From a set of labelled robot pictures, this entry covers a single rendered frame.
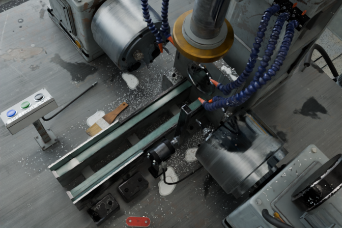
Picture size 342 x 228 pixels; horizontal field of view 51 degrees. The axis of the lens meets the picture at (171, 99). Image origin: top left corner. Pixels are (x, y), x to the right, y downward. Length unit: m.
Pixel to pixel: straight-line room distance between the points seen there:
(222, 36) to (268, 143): 0.35
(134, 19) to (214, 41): 0.37
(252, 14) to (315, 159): 0.48
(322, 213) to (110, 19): 0.90
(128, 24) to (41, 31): 0.59
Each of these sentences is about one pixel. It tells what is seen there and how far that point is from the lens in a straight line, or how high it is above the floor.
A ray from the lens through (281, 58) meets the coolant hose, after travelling 0.91.
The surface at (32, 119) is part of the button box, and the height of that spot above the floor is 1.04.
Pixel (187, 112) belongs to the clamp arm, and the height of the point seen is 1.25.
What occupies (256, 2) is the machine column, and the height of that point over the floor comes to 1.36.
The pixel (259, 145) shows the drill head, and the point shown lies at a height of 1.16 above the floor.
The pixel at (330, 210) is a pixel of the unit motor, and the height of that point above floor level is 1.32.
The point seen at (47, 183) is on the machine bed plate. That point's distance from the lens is 1.43.
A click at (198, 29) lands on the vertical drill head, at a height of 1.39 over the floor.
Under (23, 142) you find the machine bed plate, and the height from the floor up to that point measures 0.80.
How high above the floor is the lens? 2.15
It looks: 62 degrees down
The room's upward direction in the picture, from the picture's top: 11 degrees clockwise
